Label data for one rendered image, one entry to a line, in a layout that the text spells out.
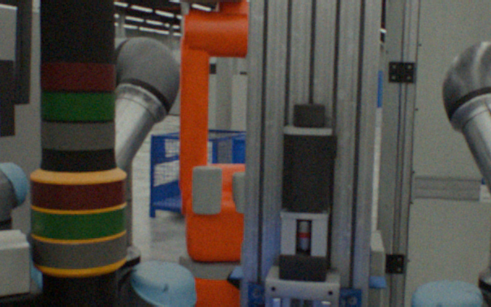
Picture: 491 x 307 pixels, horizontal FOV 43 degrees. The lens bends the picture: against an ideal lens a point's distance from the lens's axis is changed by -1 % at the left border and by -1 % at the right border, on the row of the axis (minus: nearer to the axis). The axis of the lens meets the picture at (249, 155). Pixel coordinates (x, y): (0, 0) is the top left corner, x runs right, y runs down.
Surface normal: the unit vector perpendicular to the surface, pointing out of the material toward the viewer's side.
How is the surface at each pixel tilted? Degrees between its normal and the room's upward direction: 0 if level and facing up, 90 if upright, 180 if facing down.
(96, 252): 90
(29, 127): 90
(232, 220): 90
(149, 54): 43
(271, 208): 90
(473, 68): 47
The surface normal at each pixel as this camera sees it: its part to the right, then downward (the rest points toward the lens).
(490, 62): 0.07, -0.53
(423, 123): -0.09, 0.11
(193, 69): 0.12, 0.22
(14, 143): 0.94, 0.06
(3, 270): 0.50, 0.11
